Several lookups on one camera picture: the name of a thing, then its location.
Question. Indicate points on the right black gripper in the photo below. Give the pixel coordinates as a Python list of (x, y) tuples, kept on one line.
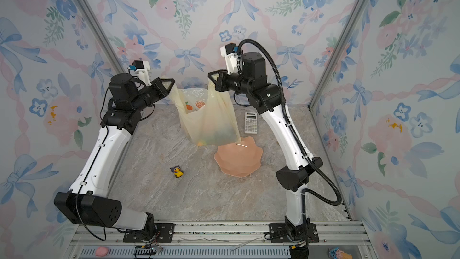
[(221, 85)]

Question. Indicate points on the right metal corner post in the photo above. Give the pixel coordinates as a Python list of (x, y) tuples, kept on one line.
[(343, 39)]

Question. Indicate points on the small yellow blue toy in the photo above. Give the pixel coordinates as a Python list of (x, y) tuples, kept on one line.
[(177, 171)]

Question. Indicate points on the white calculator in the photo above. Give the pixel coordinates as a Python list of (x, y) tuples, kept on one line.
[(250, 123)]

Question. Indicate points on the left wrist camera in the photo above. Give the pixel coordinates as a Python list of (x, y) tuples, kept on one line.
[(141, 70)]

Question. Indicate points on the pink wavy fruit plate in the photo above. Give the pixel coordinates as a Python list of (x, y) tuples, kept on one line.
[(239, 159)]

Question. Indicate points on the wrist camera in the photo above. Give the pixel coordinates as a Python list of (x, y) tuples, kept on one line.
[(141, 70), (229, 53)]

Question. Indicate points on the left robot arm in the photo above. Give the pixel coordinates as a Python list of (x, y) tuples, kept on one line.
[(87, 202)]

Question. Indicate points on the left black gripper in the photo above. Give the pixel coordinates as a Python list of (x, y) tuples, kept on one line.
[(157, 87)]

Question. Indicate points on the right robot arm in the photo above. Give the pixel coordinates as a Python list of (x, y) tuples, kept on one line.
[(269, 102)]

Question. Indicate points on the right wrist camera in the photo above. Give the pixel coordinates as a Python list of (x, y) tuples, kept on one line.
[(229, 53)]

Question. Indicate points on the left metal corner post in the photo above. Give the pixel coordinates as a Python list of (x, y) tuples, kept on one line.
[(99, 34)]

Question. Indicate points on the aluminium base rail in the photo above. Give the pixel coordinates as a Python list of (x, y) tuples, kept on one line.
[(228, 240)]

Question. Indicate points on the metal corner post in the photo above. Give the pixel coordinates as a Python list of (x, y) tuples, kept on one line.
[(343, 39), (99, 34)]

